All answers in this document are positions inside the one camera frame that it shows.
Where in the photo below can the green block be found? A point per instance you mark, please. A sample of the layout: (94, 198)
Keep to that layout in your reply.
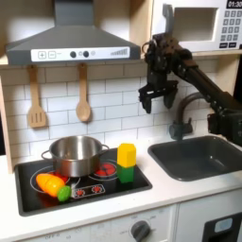
(126, 175)

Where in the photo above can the slotted wooden spatula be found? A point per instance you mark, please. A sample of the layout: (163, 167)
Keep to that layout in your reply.
(37, 118)

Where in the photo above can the dark grey sink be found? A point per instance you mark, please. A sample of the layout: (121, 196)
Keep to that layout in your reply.
(195, 160)

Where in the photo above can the grey oven knob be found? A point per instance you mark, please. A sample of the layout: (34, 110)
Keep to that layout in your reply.
(140, 231)

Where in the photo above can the dark grey tap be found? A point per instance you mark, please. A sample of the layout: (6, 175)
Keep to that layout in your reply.
(180, 127)

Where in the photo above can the orange toy carrot green tip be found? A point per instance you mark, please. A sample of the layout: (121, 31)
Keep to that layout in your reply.
(50, 184)

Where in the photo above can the wooden spoon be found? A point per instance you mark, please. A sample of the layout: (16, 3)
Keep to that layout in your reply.
(83, 110)

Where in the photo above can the black stove top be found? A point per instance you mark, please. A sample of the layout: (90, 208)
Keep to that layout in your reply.
(31, 201)

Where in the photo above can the white oven control panel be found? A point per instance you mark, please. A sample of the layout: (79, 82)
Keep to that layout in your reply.
(104, 230)

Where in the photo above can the white toy microwave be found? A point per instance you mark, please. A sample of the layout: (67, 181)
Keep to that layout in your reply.
(195, 44)

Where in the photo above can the grey range hood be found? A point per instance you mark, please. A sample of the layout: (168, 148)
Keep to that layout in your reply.
(72, 38)

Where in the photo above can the yellow block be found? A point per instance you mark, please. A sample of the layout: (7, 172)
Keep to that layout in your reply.
(126, 155)

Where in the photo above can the black appliance door panel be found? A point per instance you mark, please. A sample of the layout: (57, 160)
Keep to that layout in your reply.
(211, 234)

